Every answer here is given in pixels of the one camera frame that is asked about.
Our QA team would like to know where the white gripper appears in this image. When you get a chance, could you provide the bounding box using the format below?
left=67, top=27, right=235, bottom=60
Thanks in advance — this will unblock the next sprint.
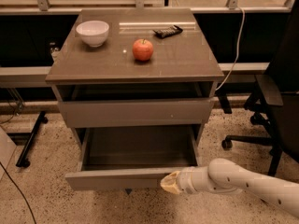
left=160, top=167, right=211, bottom=195

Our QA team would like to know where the white bowl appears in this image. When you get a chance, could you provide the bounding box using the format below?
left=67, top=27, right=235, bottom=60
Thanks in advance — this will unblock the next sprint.
left=76, top=21, right=109, bottom=48

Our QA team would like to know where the red apple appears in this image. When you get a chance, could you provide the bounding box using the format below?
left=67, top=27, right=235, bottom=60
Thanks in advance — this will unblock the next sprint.
left=133, top=39, right=153, bottom=62

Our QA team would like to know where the dark snack bar wrapper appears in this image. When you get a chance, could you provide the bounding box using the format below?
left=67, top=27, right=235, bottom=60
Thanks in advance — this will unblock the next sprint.
left=154, top=25, right=183, bottom=39

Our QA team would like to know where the black floor cable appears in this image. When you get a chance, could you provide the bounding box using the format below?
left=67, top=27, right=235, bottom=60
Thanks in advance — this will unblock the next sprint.
left=0, top=161, right=38, bottom=224

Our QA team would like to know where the black office chair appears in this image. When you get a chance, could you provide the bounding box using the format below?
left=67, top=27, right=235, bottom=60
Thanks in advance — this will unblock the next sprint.
left=221, top=0, right=299, bottom=176

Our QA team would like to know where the black table leg with casters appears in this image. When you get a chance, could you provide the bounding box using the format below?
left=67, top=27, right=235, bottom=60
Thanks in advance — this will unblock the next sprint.
left=16, top=111, right=48, bottom=168

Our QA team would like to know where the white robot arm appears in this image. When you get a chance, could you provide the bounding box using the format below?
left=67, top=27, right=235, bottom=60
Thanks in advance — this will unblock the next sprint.
left=160, top=158, right=299, bottom=217

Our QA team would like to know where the grey drawer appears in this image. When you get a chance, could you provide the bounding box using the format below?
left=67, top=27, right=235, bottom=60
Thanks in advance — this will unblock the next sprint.
left=65, top=124, right=200, bottom=190
left=57, top=94, right=213, bottom=128

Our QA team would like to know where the white hanging cable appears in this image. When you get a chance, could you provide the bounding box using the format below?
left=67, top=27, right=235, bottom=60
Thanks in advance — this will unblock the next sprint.
left=214, top=7, right=246, bottom=91

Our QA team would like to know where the grey top drawer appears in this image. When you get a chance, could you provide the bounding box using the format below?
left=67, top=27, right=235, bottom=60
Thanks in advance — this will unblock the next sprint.
left=57, top=94, right=213, bottom=128

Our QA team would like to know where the grey drawer cabinet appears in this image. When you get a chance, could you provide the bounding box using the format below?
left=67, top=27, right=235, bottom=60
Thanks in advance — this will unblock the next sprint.
left=45, top=7, right=225, bottom=147

